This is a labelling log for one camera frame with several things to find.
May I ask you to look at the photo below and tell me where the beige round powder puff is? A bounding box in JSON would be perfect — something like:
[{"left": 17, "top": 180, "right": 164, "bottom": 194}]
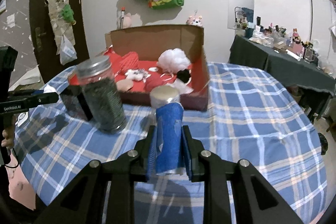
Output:
[{"left": 116, "top": 79, "right": 134, "bottom": 92}]

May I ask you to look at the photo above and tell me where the blue cloth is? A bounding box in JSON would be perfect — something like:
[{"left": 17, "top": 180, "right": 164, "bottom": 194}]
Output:
[{"left": 155, "top": 102, "right": 185, "bottom": 175}]

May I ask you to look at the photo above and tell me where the white bunny plush bow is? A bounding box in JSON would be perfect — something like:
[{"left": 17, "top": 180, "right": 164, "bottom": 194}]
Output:
[{"left": 125, "top": 69, "right": 151, "bottom": 82}]

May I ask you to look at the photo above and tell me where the dark red knitted scrunchie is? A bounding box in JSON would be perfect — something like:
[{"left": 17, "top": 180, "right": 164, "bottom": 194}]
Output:
[{"left": 144, "top": 75, "right": 165, "bottom": 93}]

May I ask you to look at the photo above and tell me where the black knitted scrunchie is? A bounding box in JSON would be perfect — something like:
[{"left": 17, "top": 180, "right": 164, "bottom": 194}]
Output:
[{"left": 177, "top": 69, "right": 191, "bottom": 84}]

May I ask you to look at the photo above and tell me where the person left hand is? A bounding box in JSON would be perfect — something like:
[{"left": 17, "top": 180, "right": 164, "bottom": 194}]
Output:
[{"left": 1, "top": 127, "right": 15, "bottom": 150}]

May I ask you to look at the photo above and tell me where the white plastic bag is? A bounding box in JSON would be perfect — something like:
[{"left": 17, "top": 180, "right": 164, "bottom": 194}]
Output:
[{"left": 59, "top": 35, "right": 77, "bottom": 65}]

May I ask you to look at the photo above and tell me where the large glass jar metal lid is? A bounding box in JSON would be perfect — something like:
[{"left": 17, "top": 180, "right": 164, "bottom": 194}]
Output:
[{"left": 76, "top": 55, "right": 126, "bottom": 132}]

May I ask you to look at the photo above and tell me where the blue plaid tablecloth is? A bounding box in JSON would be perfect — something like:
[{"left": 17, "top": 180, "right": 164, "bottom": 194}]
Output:
[{"left": 15, "top": 63, "right": 327, "bottom": 223}]

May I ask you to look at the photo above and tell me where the green dinosaur plush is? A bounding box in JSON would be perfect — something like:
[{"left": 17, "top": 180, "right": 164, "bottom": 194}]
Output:
[{"left": 60, "top": 4, "right": 76, "bottom": 25}]

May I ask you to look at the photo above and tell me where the red mesh sponge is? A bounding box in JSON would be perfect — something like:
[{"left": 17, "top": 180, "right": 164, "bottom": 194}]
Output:
[{"left": 120, "top": 52, "right": 139, "bottom": 74}]

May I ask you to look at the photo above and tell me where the dark brown door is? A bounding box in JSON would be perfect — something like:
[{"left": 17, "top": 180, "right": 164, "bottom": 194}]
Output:
[{"left": 29, "top": 0, "right": 89, "bottom": 83}]

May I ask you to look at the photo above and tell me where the white mesh miffy bag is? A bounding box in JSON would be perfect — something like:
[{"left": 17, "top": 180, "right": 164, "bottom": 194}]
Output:
[{"left": 167, "top": 79, "right": 194, "bottom": 94}]

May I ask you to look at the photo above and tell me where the white bath loofah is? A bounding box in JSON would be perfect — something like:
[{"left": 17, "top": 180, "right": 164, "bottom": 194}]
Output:
[{"left": 157, "top": 48, "right": 191, "bottom": 74}]

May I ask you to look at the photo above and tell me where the cardboard box red lining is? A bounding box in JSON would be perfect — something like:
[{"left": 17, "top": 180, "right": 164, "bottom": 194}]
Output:
[{"left": 68, "top": 24, "right": 211, "bottom": 112}]

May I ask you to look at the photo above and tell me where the dark green covered side table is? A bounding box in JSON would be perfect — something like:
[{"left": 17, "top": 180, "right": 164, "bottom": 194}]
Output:
[{"left": 229, "top": 35, "right": 335, "bottom": 96}]

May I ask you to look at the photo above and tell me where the pink cat plush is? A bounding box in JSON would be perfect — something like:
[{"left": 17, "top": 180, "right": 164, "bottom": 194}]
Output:
[{"left": 186, "top": 15, "right": 203, "bottom": 27}]

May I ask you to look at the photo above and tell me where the white refrigerator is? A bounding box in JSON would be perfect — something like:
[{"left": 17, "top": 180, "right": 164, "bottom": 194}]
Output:
[{"left": 310, "top": 0, "right": 335, "bottom": 59}]

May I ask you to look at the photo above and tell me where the white device with ring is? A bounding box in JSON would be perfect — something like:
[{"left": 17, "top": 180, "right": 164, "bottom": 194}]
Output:
[{"left": 15, "top": 112, "right": 29, "bottom": 127}]

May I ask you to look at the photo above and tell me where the pink plush on wall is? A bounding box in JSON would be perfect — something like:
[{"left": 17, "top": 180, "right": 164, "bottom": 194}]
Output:
[{"left": 121, "top": 13, "right": 131, "bottom": 29}]

